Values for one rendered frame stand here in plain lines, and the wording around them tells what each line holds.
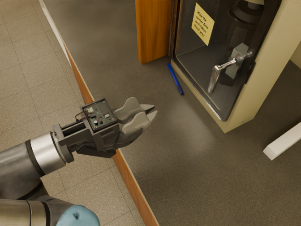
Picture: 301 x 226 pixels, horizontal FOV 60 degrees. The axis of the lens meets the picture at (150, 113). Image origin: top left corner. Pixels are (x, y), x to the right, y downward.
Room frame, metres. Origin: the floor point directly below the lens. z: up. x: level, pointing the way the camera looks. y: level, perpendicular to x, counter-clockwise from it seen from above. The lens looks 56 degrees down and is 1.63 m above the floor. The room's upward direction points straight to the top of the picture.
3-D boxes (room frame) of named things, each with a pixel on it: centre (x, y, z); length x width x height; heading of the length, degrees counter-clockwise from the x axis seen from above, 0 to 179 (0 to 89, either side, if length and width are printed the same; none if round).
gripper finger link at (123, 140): (0.27, 0.06, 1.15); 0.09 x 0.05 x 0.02; 116
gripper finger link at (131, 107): (0.32, 0.04, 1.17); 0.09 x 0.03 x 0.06; 120
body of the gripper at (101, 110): (0.26, 0.12, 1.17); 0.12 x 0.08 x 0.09; 118
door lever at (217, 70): (0.41, -0.16, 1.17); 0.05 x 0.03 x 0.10; 118
